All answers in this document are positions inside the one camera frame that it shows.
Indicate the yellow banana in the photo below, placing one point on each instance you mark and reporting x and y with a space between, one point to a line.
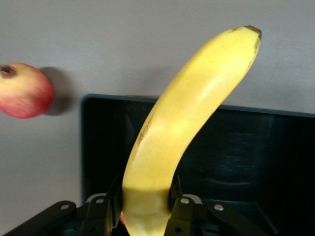
177 123

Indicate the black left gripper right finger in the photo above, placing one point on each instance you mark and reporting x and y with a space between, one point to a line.
192 218

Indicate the red yellow pomegranate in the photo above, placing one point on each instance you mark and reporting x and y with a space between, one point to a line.
24 91

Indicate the black plastic box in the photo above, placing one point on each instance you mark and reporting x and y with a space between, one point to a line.
246 152

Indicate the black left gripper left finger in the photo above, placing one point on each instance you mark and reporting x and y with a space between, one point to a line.
93 218

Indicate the brown table cover mat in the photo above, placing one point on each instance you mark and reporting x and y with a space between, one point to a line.
73 37

